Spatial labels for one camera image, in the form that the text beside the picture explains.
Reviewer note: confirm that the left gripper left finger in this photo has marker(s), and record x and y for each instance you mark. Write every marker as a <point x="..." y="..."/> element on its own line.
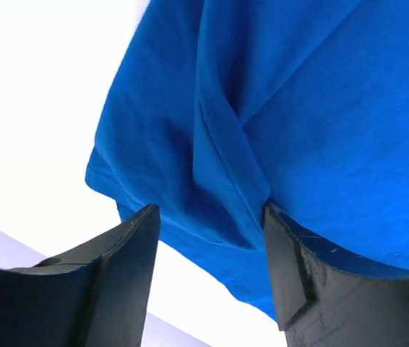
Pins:
<point x="95" y="294"/>

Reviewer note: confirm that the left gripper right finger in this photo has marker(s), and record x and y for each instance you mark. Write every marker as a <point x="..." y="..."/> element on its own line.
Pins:
<point x="325" y="295"/>

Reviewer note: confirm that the blue printed t shirt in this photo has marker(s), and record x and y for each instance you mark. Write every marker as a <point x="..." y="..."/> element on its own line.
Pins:
<point x="221" y="106"/>

